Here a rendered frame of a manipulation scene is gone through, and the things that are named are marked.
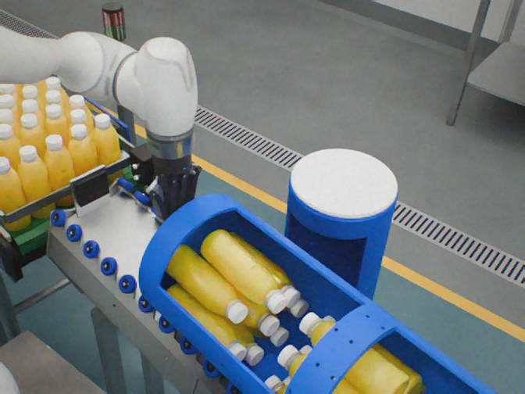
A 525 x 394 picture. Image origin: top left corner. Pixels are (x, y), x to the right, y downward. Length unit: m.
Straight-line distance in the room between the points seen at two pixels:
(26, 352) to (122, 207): 0.54
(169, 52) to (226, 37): 3.51
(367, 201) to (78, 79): 0.80
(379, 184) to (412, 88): 2.53
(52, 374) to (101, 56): 0.61
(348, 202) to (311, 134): 2.04
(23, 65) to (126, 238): 0.89
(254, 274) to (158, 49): 0.45
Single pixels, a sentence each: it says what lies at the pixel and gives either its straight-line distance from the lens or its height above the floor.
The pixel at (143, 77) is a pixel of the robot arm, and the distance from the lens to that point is 1.09.
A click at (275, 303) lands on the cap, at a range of 1.20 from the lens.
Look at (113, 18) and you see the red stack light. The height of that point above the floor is 1.24.
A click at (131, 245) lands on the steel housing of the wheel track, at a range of 1.64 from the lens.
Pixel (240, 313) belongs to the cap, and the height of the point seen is 1.12.
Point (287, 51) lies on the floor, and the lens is 4.44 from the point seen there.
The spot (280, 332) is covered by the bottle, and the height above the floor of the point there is 1.02.
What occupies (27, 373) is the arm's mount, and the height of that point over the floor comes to 1.02.
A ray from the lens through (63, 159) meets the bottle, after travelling 1.73.
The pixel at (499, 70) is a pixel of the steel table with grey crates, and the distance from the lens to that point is 3.95.
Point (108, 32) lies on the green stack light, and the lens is 2.01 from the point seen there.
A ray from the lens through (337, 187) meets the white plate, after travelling 1.65.
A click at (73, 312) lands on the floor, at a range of 2.74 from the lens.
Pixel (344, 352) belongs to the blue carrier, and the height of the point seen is 1.23.
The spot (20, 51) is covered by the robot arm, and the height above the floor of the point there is 1.70.
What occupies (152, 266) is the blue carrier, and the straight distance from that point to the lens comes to 1.27.
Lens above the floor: 2.09
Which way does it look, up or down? 41 degrees down
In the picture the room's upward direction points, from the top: 3 degrees clockwise
